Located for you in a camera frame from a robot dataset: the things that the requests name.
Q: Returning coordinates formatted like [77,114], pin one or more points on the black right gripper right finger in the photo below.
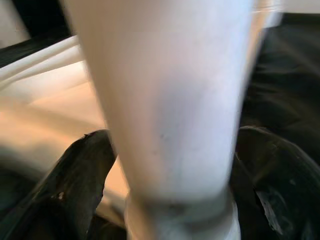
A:
[280,190]

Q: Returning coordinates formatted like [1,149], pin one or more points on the black plastic table cover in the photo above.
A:
[287,87]

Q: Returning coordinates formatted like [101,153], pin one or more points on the white plastic table top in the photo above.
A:
[50,100]

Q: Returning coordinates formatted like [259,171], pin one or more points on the white plastic table leg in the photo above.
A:
[162,100]

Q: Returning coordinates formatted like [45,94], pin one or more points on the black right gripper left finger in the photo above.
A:
[70,190]

